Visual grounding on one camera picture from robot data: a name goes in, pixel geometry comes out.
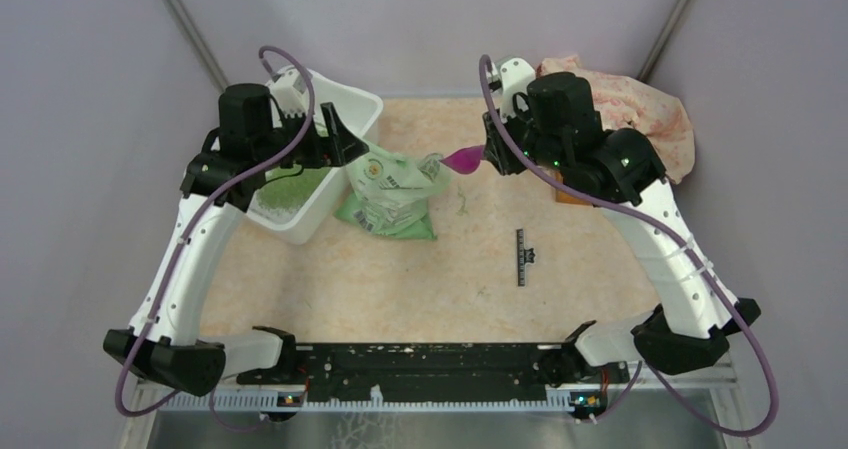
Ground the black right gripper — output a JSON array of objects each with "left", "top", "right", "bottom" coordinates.
[{"left": 483, "top": 93, "right": 568, "bottom": 175}]

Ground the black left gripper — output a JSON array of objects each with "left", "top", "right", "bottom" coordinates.
[{"left": 255, "top": 101, "right": 370, "bottom": 171}]

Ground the purple plastic scoop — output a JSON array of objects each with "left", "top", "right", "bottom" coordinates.
[{"left": 440, "top": 145, "right": 485, "bottom": 175}]

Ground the green cat litter bag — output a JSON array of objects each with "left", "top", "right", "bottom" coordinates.
[{"left": 334, "top": 143, "right": 451, "bottom": 240}]

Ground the white plastic litter box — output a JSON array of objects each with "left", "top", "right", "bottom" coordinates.
[{"left": 245, "top": 66, "right": 385, "bottom": 247}]

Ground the black bag clip strip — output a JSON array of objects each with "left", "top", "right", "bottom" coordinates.
[{"left": 516, "top": 228, "right": 536, "bottom": 287}]

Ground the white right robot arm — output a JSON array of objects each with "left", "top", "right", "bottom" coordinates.
[{"left": 481, "top": 70, "right": 761, "bottom": 381}]

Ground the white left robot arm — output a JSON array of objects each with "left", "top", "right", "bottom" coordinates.
[{"left": 103, "top": 83, "right": 368, "bottom": 396}]

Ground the spilled green litter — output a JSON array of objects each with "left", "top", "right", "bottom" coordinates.
[{"left": 456, "top": 186, "right": 468, "bottom": 216}]

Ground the green litter in box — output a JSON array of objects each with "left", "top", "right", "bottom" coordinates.
[{"left": 254, "top": 166, "right": 330, "bottom": 222}]

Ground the wooden tray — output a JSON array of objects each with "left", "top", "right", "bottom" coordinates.
[{"left": 555, "top": 167, "right": 601, "bottom": 206}]

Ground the pink patterned cloth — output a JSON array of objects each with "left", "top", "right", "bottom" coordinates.
[{"left": 536, "top": 55, "right": 696, "bottom": 184}]

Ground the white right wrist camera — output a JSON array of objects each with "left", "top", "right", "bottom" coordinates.
[{"left": 487, "top": 57, "right": 536, "bottom": 122}]

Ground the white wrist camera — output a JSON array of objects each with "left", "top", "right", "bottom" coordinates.
[
  {"left": 267, "top": 65, "right": 310, "bottom": 115},
  {"left": 487, "top": 57, "right": 536, "bottom": 122}
]

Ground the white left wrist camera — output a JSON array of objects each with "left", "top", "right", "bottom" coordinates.
[{"left": 267, "top": 65, "right": 310, "bottom": 115}]

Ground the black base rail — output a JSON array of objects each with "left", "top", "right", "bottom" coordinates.
[{"left": 235, "top": 343, "right": 631, "bottom": 410}]

